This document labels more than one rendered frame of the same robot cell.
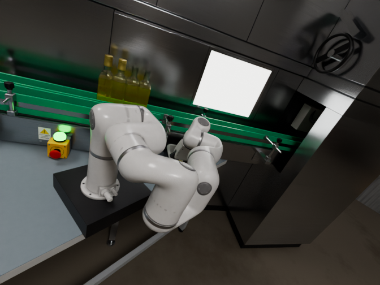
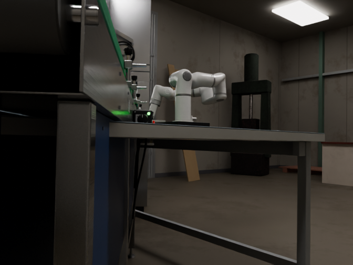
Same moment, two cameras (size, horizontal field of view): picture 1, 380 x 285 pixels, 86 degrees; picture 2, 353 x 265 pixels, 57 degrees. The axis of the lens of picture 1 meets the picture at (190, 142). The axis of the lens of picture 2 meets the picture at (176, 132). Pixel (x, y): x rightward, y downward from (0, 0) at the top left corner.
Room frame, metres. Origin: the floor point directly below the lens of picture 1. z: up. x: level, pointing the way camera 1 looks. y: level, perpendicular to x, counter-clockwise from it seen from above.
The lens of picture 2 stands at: (-0.03, 2.06, 0.71)
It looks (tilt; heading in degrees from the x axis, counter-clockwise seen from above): 1 degrees up; 288
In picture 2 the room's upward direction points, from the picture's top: 1 degrees clockwise
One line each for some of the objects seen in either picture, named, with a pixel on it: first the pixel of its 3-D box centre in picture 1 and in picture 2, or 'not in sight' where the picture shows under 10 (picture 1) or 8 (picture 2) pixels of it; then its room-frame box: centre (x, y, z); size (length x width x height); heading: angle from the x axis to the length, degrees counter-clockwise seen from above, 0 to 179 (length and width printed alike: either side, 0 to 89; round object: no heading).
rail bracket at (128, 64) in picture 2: not in sight; (135, 69); (0.42, 1.09, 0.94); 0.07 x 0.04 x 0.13; 23
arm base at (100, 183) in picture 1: (105, 172); (184, 109); (0.50, 0.23, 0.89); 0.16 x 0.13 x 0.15; 55
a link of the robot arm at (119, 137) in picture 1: (132, 132); (190, 80); (0.49, 0.16, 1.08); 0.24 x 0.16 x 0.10; 45
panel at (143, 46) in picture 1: (195, 76); not in sight; (1.17, 0.10, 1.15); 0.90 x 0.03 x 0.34; 113
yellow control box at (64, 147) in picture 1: (59, 147); not in sight; (0.65, 0.50, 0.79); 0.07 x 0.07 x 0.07; 23
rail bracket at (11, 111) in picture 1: (7, 102); (138, 90); (0.60, 0.67, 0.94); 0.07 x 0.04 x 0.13; 23
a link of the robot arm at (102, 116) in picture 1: (112, 129); (182, 83); (0.52, 0.23, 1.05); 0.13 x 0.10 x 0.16; 135
